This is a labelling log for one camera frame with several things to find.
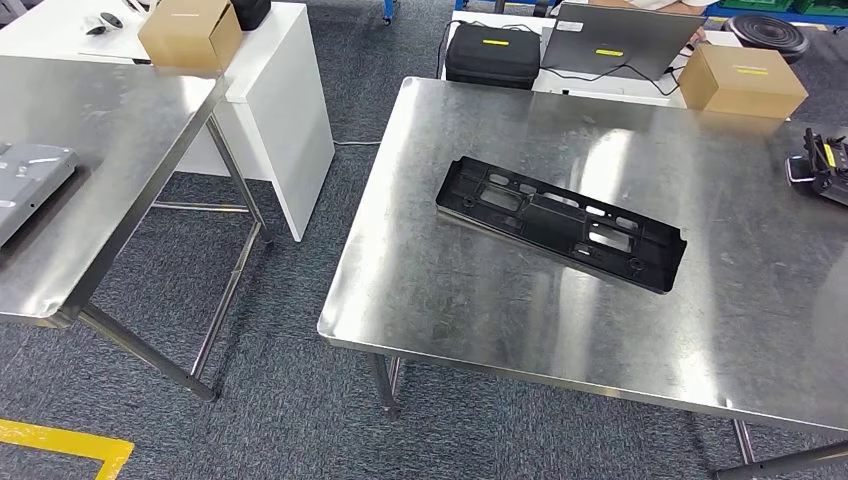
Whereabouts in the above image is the black plastic plate frame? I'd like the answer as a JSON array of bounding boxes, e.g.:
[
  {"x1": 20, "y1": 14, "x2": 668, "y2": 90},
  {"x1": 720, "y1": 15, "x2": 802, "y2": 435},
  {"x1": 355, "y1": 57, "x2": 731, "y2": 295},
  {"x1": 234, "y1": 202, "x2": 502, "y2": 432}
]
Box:
[{"x1": 435, "y1": 155, "x2": 688, "y2": 296}]

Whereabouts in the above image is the stainless steel workbench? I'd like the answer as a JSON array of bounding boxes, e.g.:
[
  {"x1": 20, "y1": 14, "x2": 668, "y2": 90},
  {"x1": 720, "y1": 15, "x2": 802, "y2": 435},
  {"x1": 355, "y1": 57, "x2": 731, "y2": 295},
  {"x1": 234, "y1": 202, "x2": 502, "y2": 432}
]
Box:
[{"x1": 316, "y1": 76, "x2": 848, "y2": 480}]

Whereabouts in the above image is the black carry case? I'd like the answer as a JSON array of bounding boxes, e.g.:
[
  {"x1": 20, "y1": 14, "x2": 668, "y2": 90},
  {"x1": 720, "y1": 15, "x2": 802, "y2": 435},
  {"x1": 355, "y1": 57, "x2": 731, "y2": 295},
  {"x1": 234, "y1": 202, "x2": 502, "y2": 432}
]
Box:
[{"x1": 445, "y1": 23, "x2": 543, "y2": 91}]

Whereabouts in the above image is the blue metal rack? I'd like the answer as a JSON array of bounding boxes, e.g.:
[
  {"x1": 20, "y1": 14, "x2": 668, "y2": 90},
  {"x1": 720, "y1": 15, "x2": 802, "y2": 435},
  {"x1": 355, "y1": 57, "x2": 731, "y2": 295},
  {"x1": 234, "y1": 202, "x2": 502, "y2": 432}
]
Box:
[{"x1": 382, "y1": 0, "x2": 848, "y2": 28}]

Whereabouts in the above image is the grey laptop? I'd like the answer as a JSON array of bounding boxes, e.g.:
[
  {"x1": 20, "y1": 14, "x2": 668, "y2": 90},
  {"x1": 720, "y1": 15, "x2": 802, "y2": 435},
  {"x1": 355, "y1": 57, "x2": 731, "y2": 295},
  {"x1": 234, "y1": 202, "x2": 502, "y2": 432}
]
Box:
[{"x1": 541, "y1": 1, "x2": 707, "y2": 82}]

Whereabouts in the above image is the brown cardboard box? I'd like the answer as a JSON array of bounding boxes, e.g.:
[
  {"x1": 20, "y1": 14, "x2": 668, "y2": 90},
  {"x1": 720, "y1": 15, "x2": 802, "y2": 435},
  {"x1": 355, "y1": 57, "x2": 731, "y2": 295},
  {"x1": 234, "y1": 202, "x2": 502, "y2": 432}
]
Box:
[
  {"x1": 137, "y1": 0, "x2": 244, "y2": 73},
  {"x1": 676, "y1": 43, "x2": 810, "y2": 122}
]

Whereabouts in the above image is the stainless steel table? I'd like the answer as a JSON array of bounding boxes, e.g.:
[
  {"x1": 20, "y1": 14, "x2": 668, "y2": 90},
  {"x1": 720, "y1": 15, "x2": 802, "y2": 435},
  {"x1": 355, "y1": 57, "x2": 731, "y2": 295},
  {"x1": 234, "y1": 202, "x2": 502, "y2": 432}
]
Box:
[{"x1": 0, "y1": 54, "x2": 274, "y2": 403}]

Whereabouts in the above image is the black round disc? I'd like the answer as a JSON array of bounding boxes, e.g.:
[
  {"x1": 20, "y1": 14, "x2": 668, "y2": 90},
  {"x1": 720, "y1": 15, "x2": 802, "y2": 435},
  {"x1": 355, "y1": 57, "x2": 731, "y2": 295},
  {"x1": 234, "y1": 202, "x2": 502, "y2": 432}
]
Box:
[{"x1": 722, "y1": 13, "x2": 811, "y2": 64}]

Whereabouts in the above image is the grey metal panel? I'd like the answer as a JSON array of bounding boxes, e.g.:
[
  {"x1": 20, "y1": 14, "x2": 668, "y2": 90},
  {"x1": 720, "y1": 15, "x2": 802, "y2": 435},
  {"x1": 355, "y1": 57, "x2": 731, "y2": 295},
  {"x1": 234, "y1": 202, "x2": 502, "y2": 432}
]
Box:
[{"x1": 0, "y1": 142, "x2": 79, "y2": 250}]

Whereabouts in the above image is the black device yellow label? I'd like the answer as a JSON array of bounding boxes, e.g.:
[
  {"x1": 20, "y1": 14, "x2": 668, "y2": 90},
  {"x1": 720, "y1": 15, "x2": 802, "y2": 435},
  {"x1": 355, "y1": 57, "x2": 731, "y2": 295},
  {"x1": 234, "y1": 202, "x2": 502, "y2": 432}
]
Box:
[{"x1": 784, "y1": 127, "x2": 848, "y2": 208}]

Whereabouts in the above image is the black laptop cable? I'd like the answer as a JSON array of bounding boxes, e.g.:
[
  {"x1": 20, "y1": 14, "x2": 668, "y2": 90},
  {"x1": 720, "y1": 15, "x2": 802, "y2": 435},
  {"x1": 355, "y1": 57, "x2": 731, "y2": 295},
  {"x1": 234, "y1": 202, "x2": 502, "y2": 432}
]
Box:
[{"x1": 539, "y1": 62, "x2": 687, "y2": 97}]

